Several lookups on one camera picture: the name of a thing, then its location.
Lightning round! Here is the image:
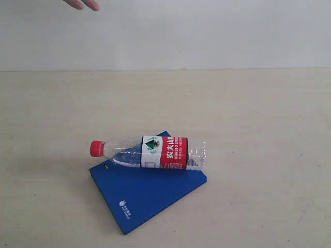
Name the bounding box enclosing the person's bare hand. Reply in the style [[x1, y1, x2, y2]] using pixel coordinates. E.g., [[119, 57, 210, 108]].
[[63, 0, 100, 11]]

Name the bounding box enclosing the clear water bottle red label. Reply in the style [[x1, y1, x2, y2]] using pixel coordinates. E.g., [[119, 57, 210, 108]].
[[90, 135, 206, 171]]

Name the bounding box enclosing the blue ring binder notebook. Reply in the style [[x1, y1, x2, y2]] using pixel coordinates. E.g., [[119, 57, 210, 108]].
[[88, 130, 208, 236]]

